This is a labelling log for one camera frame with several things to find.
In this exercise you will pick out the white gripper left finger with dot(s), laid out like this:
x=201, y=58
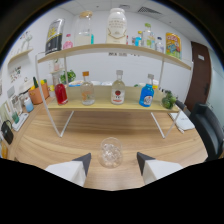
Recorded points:
x=71, y=170

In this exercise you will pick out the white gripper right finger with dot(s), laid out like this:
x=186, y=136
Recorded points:
x=156, y=169

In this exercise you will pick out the blue liquid glass bottle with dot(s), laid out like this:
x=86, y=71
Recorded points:
x=146, y=96

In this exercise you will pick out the clear bottle with orange cap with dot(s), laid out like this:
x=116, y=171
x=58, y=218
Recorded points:
x=87, y=95

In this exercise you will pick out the glass jar with cork lid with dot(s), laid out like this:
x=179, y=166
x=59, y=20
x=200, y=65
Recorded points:
x=83, y=31

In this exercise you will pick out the white milk bottle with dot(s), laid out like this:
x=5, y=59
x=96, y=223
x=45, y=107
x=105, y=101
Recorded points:
x=116, y=28

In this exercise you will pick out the clear glass cup with ice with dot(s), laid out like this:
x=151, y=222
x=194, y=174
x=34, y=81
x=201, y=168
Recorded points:
x=110, y=154

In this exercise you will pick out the green cup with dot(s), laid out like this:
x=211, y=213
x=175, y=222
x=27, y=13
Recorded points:
x=15, y=117

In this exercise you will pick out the white notebook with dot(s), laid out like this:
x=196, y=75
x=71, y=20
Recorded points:
x=181, y=120

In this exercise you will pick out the white tray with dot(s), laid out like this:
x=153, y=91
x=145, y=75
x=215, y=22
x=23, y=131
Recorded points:
x=21, y=123

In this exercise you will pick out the black kettle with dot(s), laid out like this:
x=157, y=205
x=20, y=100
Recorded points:
x=7, y=133

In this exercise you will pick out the red liquid glass bottle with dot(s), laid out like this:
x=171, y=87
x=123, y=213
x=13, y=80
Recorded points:
x=61, y=95

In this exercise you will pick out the two-tier wooden shelf rack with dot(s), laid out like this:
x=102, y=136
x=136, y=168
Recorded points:
x=106, y=100

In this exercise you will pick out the orange storage basket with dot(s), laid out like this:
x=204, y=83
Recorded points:
x=38, y=95

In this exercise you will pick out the white tub with yellow label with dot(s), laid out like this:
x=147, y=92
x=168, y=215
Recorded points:
x=155, y=84

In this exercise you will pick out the clear bottle with red label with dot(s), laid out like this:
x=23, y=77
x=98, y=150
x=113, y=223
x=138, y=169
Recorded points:
x=118, y=93

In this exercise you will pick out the green potted plant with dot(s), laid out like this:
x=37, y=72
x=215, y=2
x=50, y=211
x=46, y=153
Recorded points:
x=68, y=76

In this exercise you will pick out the white countertop appliance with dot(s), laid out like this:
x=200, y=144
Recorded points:
x=26, y=87

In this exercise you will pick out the brown wooden door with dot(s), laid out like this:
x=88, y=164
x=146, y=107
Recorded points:
x=199, y=76

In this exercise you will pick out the small flower vase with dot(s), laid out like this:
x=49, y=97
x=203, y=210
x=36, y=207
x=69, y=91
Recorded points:
x=56, y=66

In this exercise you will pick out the small clear bottle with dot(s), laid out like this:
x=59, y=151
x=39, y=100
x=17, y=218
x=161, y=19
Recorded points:
x=160, y=46

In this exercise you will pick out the yellow colourful drink can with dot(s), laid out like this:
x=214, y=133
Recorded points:
x=173, y=46

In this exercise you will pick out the small pink bottle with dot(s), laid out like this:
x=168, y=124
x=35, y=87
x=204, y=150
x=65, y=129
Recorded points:
x=68, y=43

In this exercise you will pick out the teal bottle with yellow cap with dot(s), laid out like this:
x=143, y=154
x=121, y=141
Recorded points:
x=138, y=40

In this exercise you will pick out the clear bottle with green cap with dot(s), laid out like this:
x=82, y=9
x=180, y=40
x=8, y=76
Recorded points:
x=148, y=38

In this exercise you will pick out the small teal bottle green cap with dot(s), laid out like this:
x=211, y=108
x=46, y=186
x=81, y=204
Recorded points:
x=92, y=39

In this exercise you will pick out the black and silver can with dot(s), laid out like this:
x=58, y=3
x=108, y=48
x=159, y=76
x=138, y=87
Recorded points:
x=54, y=36

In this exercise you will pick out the white vase with pale flowers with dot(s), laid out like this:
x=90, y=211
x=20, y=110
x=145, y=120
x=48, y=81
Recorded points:
x=26, y=40

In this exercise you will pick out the ceiling air vent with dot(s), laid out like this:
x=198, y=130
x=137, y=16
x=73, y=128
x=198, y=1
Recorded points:
x=149, y=10

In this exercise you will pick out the colourful wall sticker sheet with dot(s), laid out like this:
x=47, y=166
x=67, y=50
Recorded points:
x=15, y=74

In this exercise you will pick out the wooden wall shelf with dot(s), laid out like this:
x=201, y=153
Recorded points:
x=21, y=53

